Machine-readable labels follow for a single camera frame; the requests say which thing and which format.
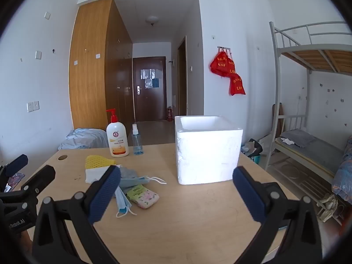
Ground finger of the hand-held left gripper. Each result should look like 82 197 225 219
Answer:
0 154 29 178
0 165 56 212

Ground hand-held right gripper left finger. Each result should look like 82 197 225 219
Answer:
31 165 121 264

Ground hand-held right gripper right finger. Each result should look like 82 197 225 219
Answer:
232 166 322 264

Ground blue face mask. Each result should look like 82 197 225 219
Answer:
114 185 137 218
119 175 167 189

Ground white paper packet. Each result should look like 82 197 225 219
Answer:
85 166 110 184

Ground yellow foam fruit net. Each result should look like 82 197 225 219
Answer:
85 155 117 169

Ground floral tissue pack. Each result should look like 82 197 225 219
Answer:
126 184 160 209

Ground white foam box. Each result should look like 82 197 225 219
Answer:
175 115 244 185

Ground teal laundry basket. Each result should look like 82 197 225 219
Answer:
241 138 264 162

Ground white lotion pump bottle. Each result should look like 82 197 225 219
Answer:
106 108 130 158

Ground light blue bedding bundle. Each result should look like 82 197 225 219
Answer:
58 128 109 150

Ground blue spray bottle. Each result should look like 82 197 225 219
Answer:
132 124 144 156

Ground beige sandal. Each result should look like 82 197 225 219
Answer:
316 205 337 223
317 192 339 208

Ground grey blanket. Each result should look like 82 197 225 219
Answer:
280 129 317 148

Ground brown wooden board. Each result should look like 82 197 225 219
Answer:
272 103 285 143

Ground blue floral quilt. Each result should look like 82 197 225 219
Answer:
331 136 352 204

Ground dark brown entrance door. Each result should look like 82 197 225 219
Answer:
133 56 167 122

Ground red cloth bag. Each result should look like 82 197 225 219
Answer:
224 56 237 76
229 73 246 96
210 51 229 77

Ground wooden wardrobe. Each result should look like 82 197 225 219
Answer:
69 0 134 130

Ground brown side door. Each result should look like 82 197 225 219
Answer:
177 36 188 116

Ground grey metal bunk bed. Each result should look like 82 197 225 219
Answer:
269 20 352 207

